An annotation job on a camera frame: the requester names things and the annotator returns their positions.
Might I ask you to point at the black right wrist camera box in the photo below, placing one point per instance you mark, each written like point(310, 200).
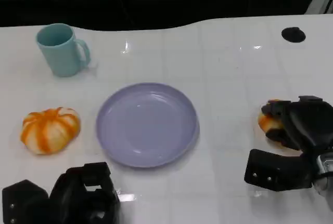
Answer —
point(275, 169)

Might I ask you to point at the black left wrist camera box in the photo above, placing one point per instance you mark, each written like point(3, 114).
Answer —
point(23, 203)

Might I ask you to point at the lilac plate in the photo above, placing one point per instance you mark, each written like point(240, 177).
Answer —
point(148, 125)

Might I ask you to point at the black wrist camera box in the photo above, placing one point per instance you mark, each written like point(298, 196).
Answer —
point(23, 203)
point(275, 169)

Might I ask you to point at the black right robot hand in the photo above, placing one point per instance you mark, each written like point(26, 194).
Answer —
point(304, 122)

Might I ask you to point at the pale green mug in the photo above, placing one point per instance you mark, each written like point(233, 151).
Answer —
point(59, 55)

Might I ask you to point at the black round cap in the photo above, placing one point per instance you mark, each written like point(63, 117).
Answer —
point(293, 34)

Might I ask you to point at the orange white toy bread roll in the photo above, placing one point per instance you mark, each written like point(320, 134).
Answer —
point(268, 124)
point(49, 130)

